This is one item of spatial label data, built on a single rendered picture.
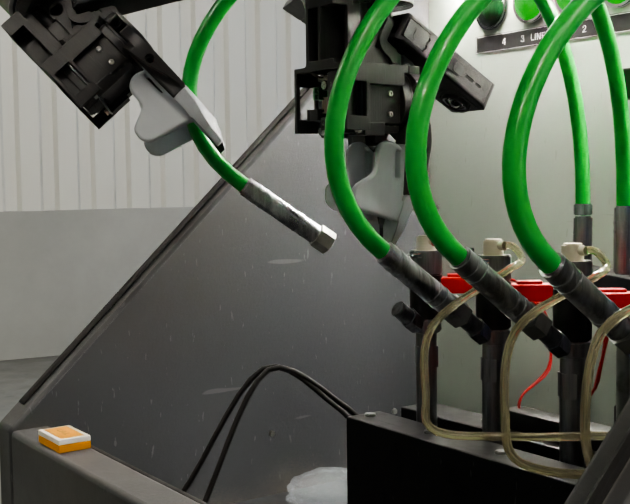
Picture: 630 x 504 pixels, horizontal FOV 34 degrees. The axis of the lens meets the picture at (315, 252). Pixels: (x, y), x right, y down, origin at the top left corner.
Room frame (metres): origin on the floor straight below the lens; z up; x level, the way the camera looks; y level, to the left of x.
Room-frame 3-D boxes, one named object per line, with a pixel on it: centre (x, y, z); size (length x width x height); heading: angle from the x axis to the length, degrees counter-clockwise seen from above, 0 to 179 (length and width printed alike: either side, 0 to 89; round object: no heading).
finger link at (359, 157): (0.86, -0.03, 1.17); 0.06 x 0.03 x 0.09; 125
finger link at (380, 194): (0.83, -0.05, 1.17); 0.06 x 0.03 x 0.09; 125
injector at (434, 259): (0.87, -0.09, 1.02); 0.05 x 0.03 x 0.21; 125
